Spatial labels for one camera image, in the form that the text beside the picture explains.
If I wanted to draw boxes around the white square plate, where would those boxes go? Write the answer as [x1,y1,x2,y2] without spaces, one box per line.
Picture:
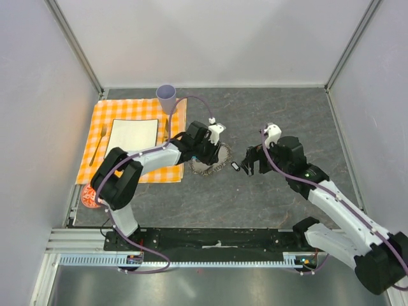
[104,119,159,157]

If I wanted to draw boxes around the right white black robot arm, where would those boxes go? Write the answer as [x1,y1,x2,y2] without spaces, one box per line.
[240,136,407,295]

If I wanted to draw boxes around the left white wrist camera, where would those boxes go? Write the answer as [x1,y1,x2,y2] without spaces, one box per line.
[208,117,226,145]

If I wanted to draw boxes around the gold knife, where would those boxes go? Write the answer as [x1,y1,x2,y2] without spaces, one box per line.
[163,119,170,143]

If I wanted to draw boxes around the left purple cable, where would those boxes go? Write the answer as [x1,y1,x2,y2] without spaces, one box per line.
[95,95,215,275]

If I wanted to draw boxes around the purple plastic cup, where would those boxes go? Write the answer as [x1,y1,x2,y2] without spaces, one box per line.
[156,84,176,115]

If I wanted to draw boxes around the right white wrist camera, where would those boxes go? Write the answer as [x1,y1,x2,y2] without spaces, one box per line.
[261,123,282,149]

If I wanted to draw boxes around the gold fork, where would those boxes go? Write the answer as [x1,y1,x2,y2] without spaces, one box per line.
[89,124,107,166]

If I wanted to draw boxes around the grey slotted cable duct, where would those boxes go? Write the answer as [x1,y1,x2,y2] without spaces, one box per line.
[59,253,310,268]

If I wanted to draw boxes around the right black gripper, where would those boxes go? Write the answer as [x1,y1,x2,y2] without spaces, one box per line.
[238,137,291,177]

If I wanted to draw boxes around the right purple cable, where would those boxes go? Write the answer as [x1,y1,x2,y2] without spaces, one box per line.
[259,127,408,291]

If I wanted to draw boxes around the black key tag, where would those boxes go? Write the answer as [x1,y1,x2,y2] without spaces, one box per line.
[231,161,241,171]

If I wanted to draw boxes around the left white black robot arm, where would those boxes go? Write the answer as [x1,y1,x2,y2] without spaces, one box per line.
[90,121,226,251]

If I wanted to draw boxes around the orange checkered cloth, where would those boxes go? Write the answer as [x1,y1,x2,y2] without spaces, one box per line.
[75,98,187,184]

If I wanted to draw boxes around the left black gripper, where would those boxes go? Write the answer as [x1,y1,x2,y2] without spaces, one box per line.
[193,134,222,166]

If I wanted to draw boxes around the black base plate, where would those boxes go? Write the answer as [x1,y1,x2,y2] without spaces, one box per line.
[103,228,314,260]

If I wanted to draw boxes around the red patterned bowl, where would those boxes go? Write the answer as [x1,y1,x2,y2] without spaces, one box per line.
[80,184,103,209]

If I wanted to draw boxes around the purple cable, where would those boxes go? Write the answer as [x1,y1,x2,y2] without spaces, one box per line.
[95,95,215,275]
[259,127,408,291]

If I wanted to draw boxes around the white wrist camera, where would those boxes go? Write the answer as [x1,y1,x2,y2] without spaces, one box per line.
[208,117,226,145]
[261,123,282,149]

